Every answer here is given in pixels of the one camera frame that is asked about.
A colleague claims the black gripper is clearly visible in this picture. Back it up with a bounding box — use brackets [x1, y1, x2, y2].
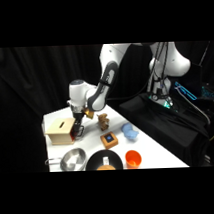
[71, 108, 86, 136]

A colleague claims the light wooden box housing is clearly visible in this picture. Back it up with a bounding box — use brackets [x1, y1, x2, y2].
[43, 116, 77, 146]

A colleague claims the brown wooden toy figure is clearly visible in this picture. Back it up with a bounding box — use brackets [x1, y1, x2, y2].
[96, 113, 111, 132]

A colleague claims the silver metal pot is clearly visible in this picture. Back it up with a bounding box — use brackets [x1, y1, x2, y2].
[43, 147, 89, 173]

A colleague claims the brown block with blue square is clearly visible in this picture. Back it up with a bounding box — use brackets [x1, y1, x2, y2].
[99, 131, 119, 150]

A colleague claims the black frying pan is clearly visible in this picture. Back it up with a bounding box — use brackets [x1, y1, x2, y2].
[83, 148, 125, 172]

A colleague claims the orange round food item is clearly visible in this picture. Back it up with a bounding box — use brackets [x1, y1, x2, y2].
[96, 164, 117, 171]

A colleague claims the light blue cloth toy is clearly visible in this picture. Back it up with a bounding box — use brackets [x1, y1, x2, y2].
[120, 122, 141, 143]

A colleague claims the black curtain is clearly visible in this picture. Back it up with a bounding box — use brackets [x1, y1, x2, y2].
[0, 40, 214, 175]

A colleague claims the orange plastic cup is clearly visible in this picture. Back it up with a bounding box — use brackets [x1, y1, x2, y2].
[125, 149, 143, 170]

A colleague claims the black cloth covered stand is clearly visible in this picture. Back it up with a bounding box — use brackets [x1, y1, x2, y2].
[117, 90, 212, 171]

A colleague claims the small green light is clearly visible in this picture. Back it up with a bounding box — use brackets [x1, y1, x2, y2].
[162, 99, 173, 109]

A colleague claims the wrist camera with yellow mount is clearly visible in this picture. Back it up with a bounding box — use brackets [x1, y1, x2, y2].
[82, 107, 95, 120]

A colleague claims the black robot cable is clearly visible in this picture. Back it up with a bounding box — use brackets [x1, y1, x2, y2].
[106, 42, 173, 106]

